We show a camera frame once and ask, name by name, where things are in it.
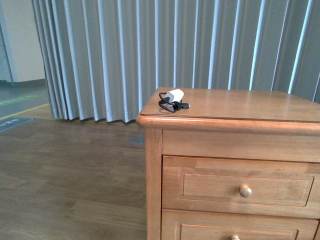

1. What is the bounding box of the white charger with black cable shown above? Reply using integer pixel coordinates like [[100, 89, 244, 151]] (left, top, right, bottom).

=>
[[158, 89, 191, 113]]

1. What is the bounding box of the wooden drawer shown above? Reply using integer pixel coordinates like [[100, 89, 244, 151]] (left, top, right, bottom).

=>
[[161, 209, 318, 240], [162, 155, 320, 219]]

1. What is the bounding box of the grey metal floor outlet plate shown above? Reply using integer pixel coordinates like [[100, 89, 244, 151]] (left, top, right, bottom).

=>
[[129, 136, 145, 145]]

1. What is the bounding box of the grey pleated curtain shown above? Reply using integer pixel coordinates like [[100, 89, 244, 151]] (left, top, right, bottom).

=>
[[32, 0, 320, 122]]

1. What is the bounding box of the wooden nightstand cabinet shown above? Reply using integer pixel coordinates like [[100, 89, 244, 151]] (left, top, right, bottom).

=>
[[136, 87, 320, 240]]

